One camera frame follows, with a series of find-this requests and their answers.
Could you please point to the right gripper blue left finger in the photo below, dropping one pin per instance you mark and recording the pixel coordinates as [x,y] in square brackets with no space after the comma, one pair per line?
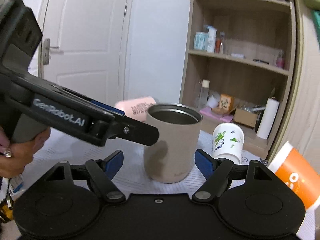
[100,175]

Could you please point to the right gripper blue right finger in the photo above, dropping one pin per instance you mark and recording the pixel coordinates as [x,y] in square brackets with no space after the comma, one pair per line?
[216,173]

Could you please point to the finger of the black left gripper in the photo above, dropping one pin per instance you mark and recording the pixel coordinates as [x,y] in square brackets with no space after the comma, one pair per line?
[84,118]

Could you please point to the beige metal tumbler cup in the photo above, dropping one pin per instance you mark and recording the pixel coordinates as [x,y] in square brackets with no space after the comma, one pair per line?
[171,158]

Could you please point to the white paper cup green print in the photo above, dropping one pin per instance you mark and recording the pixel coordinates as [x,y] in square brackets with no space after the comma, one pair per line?
[228,141]

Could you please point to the pink tumbler cup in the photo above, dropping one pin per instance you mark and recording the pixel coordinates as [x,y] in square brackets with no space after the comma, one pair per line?
[136,108]

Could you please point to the person's left hand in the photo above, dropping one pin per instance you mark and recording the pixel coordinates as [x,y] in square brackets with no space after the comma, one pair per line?
[14,157]

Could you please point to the pink cloth on shelf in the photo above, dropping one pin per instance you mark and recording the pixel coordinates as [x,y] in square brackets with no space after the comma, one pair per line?
[208,113]

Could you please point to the small cardboard box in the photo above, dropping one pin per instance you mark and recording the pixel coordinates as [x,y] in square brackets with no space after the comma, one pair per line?
[244,117]

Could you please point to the clear bottle beige cap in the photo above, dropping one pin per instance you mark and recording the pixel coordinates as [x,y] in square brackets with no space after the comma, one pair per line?
[202,96]

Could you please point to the yellow printed box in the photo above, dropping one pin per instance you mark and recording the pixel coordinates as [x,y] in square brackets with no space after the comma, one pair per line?
[225,106]

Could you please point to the white paper towel roll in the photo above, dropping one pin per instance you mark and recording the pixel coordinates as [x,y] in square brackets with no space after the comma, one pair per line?
[268,118]

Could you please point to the white door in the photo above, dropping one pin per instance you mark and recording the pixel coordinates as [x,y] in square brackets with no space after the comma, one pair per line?
[90,35]

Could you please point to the wooden shelf unit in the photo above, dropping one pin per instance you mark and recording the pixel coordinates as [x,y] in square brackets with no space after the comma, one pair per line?
[255,30]

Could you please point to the pink small bottle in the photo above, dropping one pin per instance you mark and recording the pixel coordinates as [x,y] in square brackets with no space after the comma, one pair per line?
[280,61]

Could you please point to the small red bottle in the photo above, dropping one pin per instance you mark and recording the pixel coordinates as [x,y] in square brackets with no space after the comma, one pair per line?
[220,41]

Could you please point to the teal tissue pack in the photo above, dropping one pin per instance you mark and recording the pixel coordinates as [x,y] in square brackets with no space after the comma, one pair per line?
[200,41]

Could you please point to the white pump bottle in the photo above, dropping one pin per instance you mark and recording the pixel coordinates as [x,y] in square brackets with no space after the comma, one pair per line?
[211,38]

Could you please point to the silver door handle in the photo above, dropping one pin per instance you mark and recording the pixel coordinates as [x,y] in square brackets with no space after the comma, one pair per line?
[46,48]

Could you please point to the teal wall box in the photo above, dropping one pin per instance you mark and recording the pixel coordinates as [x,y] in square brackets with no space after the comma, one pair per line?
[316,21]

